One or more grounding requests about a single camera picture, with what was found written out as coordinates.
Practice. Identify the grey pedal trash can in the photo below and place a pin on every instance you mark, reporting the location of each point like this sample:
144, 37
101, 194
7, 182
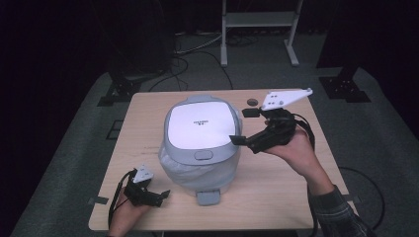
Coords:
201, 128

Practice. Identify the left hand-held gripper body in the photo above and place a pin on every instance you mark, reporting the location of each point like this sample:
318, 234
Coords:
140, 192

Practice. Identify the black stand base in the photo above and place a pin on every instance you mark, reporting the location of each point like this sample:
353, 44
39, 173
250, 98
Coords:
120, 90
344, 87

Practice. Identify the dark floor socket cover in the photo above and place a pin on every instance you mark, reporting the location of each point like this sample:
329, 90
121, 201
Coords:
114, 129

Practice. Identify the person's right hand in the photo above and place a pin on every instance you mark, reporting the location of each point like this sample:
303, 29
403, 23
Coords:
296, 151

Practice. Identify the person's left hand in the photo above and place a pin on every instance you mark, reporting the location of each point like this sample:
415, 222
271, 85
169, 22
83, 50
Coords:
126, 212

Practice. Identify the grey tape piece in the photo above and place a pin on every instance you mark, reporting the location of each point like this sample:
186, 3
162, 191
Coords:
355, 199
99, 200

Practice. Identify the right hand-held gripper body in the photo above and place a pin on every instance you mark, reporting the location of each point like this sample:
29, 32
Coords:
280, 126

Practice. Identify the white metal stand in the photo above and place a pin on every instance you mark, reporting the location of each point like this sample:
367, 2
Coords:
260, 19

